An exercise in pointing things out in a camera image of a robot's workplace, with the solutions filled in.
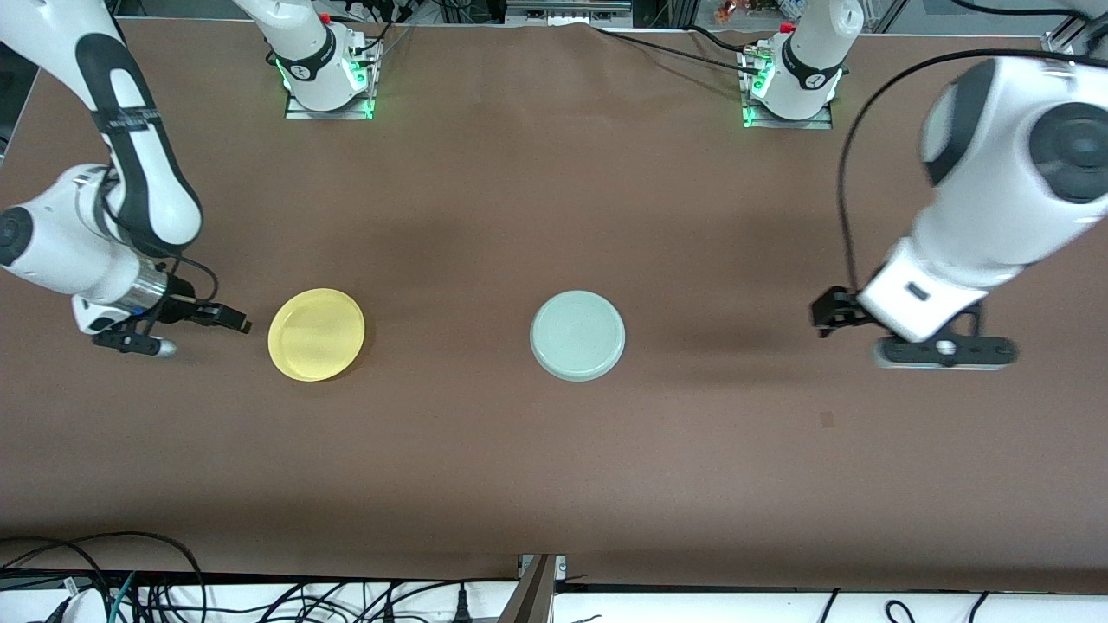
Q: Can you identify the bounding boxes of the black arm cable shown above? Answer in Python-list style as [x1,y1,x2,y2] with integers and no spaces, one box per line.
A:
[98,164,220,305]
[835,48,1108,299]

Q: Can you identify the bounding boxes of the large black looped cable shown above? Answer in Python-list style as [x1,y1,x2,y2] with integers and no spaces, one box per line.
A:
[0,530,207,623]

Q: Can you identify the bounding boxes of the long black table cable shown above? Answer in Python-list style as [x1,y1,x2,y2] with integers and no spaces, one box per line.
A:
[591,24,764,77]

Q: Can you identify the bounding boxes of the short black table cable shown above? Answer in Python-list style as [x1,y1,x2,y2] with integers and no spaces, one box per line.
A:
[688,24,767,53]

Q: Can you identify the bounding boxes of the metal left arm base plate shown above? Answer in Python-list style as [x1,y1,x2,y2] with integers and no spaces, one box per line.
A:
[739,48,834,132]

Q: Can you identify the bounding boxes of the grey metal frame bar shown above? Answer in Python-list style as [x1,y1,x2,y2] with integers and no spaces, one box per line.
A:
[506,0,635,29]

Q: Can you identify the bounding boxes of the aluminium profile beam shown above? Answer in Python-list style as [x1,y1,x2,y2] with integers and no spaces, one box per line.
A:
[497,554,569,623]

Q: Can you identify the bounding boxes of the teal cable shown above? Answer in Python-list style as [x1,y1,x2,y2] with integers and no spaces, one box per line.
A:
[106,571,139,623]

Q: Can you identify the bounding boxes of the brown table cover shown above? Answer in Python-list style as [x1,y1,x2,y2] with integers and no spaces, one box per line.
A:
[0,17,1108,594]

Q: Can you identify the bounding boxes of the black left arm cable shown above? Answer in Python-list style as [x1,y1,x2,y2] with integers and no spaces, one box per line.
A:
[835,48,1108,299]

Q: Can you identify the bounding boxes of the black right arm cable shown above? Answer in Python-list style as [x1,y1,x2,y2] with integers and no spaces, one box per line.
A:
[98,164,220,305]

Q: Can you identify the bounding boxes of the yellow plate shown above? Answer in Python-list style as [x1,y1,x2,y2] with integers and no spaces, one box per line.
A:
[267,288,366,382]

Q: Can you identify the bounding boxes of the pale green plate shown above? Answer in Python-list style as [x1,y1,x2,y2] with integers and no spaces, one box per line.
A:
[529,290,627,383]

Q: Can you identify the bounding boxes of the black cable bundle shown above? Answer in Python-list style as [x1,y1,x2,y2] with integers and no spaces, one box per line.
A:
[138,578,520,623]

